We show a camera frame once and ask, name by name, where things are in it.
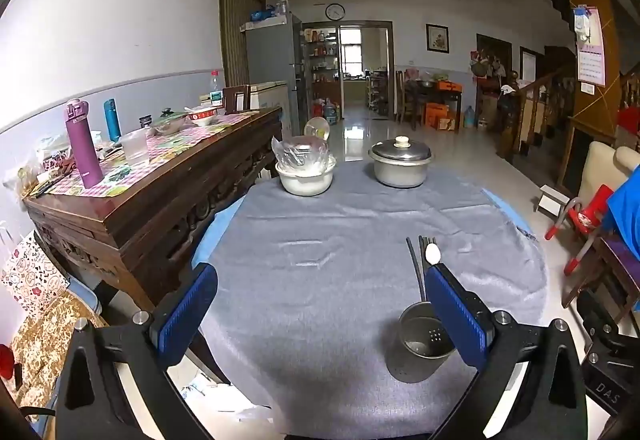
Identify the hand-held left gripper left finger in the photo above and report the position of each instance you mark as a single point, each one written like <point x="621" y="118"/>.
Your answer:
<point x="187" y="315"/>

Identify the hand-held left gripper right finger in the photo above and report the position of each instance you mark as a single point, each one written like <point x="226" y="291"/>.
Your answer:
<point x="455" y="315"/>

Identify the perforated metal utensil holder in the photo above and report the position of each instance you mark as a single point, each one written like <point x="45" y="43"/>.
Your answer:
<point x="420" y="360"/>

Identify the bundle of dark chopsticks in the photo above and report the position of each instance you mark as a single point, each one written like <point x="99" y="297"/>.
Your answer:
<point x="415" y="267"/>

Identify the white plastic spoon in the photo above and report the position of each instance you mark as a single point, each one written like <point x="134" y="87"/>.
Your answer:
<point x="432" y="252"/>

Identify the blue table cover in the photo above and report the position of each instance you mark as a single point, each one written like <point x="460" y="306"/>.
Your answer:
<point x="212" y="232"/>

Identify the dark wooden chair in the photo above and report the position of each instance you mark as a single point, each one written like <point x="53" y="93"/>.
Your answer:
<point x="625" y="260"/>

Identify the carved wooden sideboard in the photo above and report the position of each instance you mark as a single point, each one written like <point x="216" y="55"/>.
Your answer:
<point x="150" y="205"/>

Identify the grey tablecloth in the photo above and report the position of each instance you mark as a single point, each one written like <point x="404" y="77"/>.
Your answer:
<point x="325" y="270"/>

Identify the red plastic chair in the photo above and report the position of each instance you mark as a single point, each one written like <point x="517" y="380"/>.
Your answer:
<point x="590" y="217"/>

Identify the golden floral cloth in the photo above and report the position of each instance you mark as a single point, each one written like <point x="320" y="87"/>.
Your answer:
<point x="45" y="335"/>

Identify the person's blue jacket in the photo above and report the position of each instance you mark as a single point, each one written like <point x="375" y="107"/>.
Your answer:
<point x="625" y="215"/>

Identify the aluminium pot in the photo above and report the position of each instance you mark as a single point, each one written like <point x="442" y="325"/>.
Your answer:
<point x="400" y="175"/>

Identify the white stool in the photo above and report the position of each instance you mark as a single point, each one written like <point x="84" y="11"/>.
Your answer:
<point x="552" y="197"/>

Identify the white patterned cloth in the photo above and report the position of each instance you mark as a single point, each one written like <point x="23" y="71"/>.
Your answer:
<point x="27" y="270"/>

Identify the aluminium pot lid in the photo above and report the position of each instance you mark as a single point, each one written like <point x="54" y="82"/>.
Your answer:
<point x="400" y="151"/>

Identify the floral checkered cloth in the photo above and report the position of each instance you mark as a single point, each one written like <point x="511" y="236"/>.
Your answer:
<point x="175" y="140"/>

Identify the clear plastic container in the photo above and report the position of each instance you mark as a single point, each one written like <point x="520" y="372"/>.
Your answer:
<point x="135" y="147"/>

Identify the white basin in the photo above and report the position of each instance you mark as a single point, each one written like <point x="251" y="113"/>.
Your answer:
<point x="305" y="182"/>

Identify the glass lidded bowl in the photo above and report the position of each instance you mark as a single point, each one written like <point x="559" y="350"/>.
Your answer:
<point x="169" y="122"/>

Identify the beige armchair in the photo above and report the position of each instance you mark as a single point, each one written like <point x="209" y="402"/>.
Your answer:
<point x="602" y="165"/>

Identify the purple thermos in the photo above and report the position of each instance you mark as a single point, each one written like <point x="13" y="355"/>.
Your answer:
<point x="82" y="150"/>

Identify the clear water jug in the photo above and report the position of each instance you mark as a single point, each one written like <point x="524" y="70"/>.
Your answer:
<point x="469" y="118"/>

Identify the clear plastic bag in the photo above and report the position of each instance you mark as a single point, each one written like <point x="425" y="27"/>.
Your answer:
<point x="300" y="152"/>

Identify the red and white bowl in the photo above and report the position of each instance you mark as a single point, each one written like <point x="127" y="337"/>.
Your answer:
<point x="202" y="117"/>

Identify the dark glass jar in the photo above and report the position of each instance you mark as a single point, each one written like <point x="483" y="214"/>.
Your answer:
<point x="145" y="121"/>

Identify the wooden stair railing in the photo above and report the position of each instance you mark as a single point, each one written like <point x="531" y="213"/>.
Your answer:
<point x="510" y="120"/>

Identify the orange box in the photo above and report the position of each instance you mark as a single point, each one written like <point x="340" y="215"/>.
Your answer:
<point x="437" y="112"/>

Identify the teal bottle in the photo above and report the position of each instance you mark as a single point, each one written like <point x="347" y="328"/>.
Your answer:
<point x="112" y="120"/>

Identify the plastic food bags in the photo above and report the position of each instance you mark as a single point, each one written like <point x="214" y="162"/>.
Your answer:
<point x="40" y="160"/>

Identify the brown wooden chair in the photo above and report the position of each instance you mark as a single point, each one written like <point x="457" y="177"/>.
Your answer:
<point x="235" y="102"/>

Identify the dark wooden table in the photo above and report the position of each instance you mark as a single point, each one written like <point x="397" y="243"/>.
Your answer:
<point x="440" y="92"/>

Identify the red capped water bottle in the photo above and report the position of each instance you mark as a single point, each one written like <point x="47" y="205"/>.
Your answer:
<point x="215" y="92"/>

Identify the white chest freezer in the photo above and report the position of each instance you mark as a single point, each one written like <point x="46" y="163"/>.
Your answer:
<point x="270" y="95"/>

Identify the blue water jug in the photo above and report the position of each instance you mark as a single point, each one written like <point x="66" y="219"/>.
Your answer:
<point x="331" y="112"/>

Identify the grey refrigerator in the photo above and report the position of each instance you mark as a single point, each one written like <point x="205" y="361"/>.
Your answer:
<point x="267" y="55"/>

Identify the framed picture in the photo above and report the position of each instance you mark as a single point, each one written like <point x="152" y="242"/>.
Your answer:
<point x="437" y="38"/>

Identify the pantry shelf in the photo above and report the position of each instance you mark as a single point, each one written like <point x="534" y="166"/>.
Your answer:
<point x="320" y="55"/>

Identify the wall calendar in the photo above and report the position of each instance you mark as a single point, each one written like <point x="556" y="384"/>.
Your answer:
<point x="590" y="60"/>

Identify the round wall clock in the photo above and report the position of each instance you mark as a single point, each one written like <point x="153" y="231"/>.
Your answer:
<point x="335" y="11"/>

